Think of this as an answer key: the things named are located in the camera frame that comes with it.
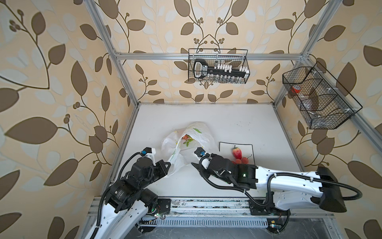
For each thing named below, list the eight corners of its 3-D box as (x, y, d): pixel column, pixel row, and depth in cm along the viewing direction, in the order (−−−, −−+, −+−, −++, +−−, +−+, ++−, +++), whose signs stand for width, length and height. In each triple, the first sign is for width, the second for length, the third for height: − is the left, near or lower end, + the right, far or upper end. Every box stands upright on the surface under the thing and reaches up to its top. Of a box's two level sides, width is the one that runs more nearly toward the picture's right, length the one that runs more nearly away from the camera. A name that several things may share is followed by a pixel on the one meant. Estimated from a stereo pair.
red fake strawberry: (233, 159, 91) (234, 157, 89) (231, 147, 96) (232, 145, 94) (241, 159, 91) (242, 157, 89) (239, 147, 96) (240, 145, 94)
